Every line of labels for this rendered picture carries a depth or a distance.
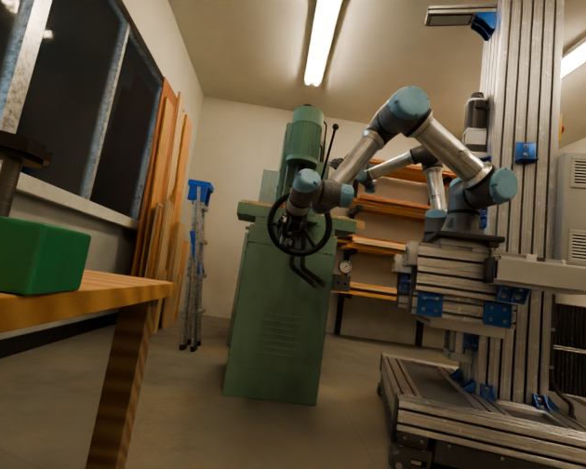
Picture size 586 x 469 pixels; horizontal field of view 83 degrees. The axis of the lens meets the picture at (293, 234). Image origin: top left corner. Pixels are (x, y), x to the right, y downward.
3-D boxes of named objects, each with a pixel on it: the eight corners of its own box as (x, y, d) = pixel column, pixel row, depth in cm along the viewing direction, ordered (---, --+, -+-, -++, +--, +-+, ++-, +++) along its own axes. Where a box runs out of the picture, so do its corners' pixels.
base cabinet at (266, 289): (219, 395, 149) (246, 241, 159) (229, 362, 207) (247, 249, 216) (316, 407, 154) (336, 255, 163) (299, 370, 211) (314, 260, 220)
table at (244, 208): (234, 208, 151) (236, 196, 152) (237, 220, 181) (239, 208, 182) (362, 230, 157) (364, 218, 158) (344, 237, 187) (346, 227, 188)
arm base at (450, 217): (475, 242, 134) (477, 219, 135) (490, 236, 119) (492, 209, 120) (436, 238, 137) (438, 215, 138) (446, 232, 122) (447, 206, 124)
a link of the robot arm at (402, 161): (436, 152, 180) (355, 185, 205) (441, 159, 189) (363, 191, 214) (431, 134, 184) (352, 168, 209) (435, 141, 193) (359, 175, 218)
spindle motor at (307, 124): (286, 156, 175) (296, 102, 179) (284, 167, 192) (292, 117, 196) (319, 163, 176) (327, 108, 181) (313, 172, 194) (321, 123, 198)
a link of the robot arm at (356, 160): (375, 112, 132) (300, 202, 122) (388, 98, 121) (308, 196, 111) (396, 131, 133) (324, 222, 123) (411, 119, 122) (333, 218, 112)
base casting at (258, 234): (246, 241, 159) (249, 222, 161) (247, 249, 216) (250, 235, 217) (336, 256, 164) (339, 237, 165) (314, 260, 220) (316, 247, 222)
